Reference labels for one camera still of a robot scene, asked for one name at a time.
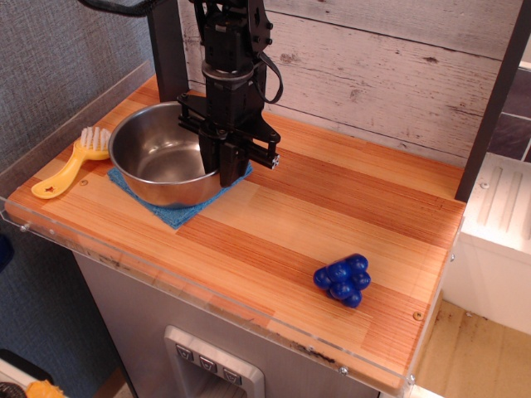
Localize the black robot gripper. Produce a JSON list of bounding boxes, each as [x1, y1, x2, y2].
[[178, 68, 280, 187]]

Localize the steel bowl pan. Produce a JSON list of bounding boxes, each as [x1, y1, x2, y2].
[[109, 102, 222, 208]]

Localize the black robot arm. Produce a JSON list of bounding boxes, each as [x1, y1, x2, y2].
[[178, 1, 284, 187]]

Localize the blue folded cloth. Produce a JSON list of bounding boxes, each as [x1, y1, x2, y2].
[[107, 163, 253, 230]]

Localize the yellow scrub brush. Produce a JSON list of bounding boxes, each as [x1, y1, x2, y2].
[[32, 127, 111, 200]]

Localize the clear acrylic edge guard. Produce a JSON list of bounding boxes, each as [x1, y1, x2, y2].
[[6, 184, 464, 397]]

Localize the blue plastic grape bunch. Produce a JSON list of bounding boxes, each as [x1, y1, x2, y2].
[[313, 254, 372, 308]]

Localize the grey toy fridge cabinet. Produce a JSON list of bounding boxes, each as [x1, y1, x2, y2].
[[76, 255, 379, 397]]

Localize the silver dispenser panel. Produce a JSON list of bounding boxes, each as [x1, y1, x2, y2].
[[164, 325, 266, 397]]

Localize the white toy sink counter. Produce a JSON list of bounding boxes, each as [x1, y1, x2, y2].
[[442, 153, 530, 333]]

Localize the yellow black object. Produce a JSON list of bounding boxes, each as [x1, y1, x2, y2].
[[1, 380, 66, 398]]

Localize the dark left post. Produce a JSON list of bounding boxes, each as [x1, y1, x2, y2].
[[147, 0, 189, 102]]

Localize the dark post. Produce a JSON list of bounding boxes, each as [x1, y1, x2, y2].
[[455, 0, 530, 202], [147, 0, 189, 102]]

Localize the black cable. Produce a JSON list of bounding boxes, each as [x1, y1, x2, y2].
[[256, 51, 285, 104]]

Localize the dark right post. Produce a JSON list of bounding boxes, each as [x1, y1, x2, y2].
[[455, 0, 530, 202]]

